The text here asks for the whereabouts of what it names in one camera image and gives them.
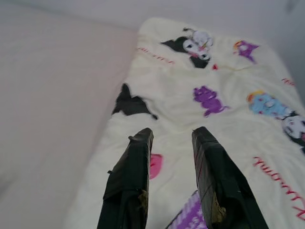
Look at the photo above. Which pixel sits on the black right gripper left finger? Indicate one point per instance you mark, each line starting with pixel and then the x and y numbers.
pixel 128 181

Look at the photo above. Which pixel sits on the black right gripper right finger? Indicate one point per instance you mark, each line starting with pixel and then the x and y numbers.
pixel 221 186

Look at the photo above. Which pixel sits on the cream cartoon print comforter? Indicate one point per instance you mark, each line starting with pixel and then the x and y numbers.
pixel 178 95

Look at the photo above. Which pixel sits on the mattress with cream sheet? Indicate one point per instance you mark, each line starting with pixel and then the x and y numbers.
pixel 52 95

